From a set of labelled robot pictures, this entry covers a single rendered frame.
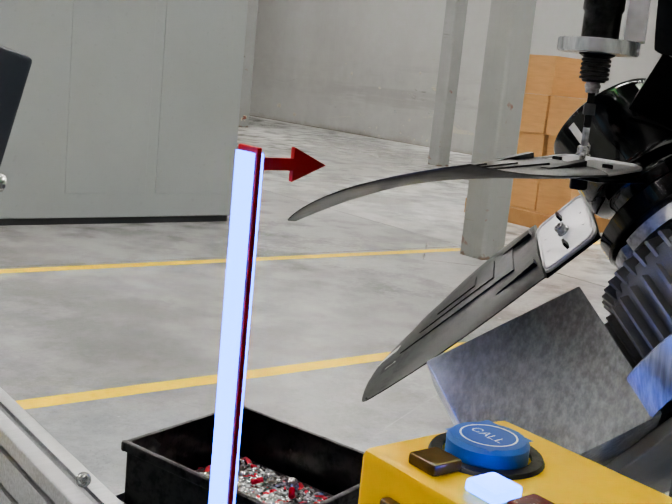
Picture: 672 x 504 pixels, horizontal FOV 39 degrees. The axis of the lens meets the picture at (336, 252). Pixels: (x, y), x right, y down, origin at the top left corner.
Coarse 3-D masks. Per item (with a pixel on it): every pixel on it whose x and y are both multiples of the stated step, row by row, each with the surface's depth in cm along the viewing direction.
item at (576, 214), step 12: (576, 204) 97; (552, 216) 99; (564, 216) 97; (576, 216) 95; (588, 216) 93; (540, 228) 99; (552, 228) 97; (576, 228) 93; (588, 228) 92; (540, 240) 97; (552, 240) 95; (576, 240) 92; (588, 240) 90; (540, 252) 95; (552, 252) 94; (564, 252) 92; (552, 264) 92
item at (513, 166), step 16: (496, 160) 84; (512, 160) 83; (528, 160) 82; (544, 160) 83; (560, 160) 83; (576, 160) 80; (400, 176) 66; (416, 176) 66; (432, 176) 66; (448, 176) 66; (464, 176) 67; (480, 176) 67; (496, 176) 68; (512, 176) 69; (528, 176) 70; (544, 176) 71; (560, 176) 73; (576, 176) 75; (592, 176) 77; (336, 192) 71; (352, 192) 72; (368, 192) 76; (304, 208) 76; (320, 208) 80
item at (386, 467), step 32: (384, 448) 46; (416, 448) 46; (544, 448) 48; (384, 480) 44; (416, 480) 43; (448, 480) 43; (512, 480) 43; (544, 480) 44; (576, 480) 44; (608, 480) 44
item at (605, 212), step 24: (600, 96) 89; (624, 96) 88; (576, 120) 90; (600, 120) 88; (624, 120) 87; (648, 120) 87; (576, 144) 90; (600, 144) 88; (624, 144) 86; (648, 144) 86; (648, 168) 86; (600, 192) 88; (624, 192) 88; (648, 192) 83; (600, 216) 92; (624, 216) 84; (648, 216) 84; (600, 240) 89; (624, 240) 86
